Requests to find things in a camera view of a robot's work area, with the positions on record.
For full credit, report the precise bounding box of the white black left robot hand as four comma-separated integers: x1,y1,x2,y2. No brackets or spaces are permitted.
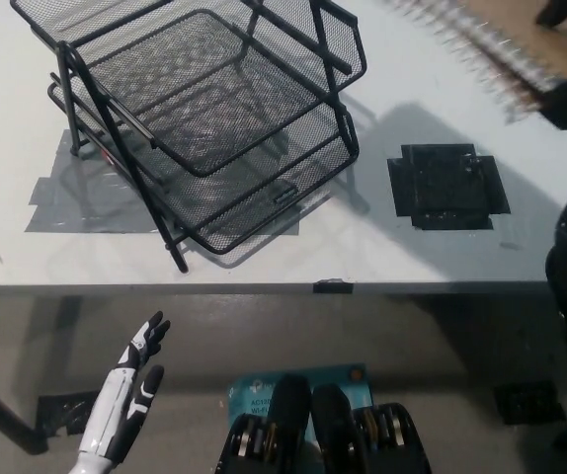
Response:
78,311,171,463

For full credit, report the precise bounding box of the brown spiral bound notebook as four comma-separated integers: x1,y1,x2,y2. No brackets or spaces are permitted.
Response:
391,0,567,122

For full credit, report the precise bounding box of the black mesh file tray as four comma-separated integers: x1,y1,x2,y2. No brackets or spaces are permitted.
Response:
9,0,367,274

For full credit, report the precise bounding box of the black floor tape patch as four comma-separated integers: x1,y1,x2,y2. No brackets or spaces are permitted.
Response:
36,391,102,436
493,380,567,426

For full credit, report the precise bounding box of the large black tape patch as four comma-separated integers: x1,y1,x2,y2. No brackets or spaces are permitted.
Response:
386,142,512,232

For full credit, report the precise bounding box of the grey tape patch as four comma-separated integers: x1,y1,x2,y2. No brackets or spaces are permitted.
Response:
25,128,300,236

